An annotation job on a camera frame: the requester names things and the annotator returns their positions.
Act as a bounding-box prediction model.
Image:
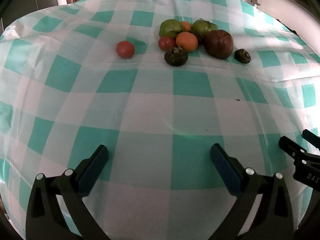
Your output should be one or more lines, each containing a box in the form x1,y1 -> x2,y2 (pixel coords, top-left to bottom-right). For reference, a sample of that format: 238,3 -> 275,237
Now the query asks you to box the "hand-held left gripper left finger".
26,144 -> 111,240

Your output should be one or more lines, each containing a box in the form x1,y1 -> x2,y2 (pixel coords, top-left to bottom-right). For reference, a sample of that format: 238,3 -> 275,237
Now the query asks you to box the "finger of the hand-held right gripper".
302,129 -> 320,148
278,135 -> 320,167

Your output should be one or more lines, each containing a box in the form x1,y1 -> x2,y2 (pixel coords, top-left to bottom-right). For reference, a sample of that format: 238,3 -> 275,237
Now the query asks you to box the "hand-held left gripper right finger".
207,143 -> 298,240

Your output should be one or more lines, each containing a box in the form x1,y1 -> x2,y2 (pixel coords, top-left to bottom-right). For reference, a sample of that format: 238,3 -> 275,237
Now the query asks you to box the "dark mangosteen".
234,48 -> 251,63
164,47 -> 189,67

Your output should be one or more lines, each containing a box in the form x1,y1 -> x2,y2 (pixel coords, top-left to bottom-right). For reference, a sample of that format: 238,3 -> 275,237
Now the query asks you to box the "large red tomato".
116,41 -> 135,59

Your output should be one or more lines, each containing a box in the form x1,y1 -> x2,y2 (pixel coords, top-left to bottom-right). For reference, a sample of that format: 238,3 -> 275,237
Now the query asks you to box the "large dark purple fruit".
204,29 -> 234,60

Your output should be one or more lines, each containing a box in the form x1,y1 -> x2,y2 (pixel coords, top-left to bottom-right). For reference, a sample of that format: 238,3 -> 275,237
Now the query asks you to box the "large orange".
176,31 -> 199,52

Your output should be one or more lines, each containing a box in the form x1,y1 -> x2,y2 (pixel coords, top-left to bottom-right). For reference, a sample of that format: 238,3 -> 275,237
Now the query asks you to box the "small red tomato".
158,37 -> 177,51

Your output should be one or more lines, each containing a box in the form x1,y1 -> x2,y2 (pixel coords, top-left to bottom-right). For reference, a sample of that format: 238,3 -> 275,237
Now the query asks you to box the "green tomato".
192,19 -> 218,37
159,19 -> 185,38

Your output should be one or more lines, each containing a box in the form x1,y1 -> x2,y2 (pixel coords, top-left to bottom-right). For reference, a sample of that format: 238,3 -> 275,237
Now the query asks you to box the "teal white checked tablecloth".
0,0 -> 320,240

